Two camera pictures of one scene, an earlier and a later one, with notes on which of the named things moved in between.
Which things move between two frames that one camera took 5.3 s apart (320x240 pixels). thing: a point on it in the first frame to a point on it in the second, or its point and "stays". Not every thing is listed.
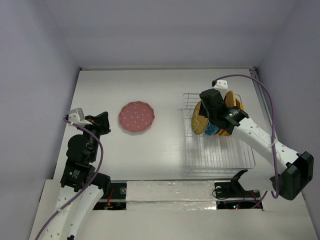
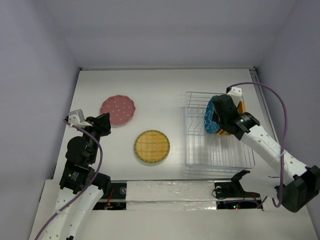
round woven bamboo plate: [199, 123] to [152, 146]
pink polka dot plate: [136, 116] to [121, 108]
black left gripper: [101, 121] stays
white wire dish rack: [205, 153] stays
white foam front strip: [170, 195] stays
